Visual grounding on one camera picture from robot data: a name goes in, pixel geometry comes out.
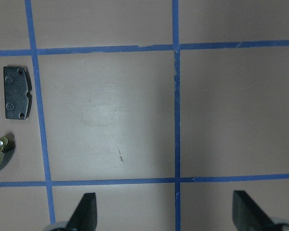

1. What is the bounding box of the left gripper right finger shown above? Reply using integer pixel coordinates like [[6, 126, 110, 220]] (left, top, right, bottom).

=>
[[232, 190, 275, 231]]

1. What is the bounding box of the green brake shoe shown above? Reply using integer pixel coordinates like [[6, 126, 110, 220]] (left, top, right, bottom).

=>
[[0, 133, 15, 171]]

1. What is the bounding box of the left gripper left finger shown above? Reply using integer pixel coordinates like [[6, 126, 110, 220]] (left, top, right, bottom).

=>
[[66, 193, 97, 231]]

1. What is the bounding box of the dark brake pad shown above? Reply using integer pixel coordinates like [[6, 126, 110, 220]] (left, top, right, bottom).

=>
[[3, 66, 32, 120]]

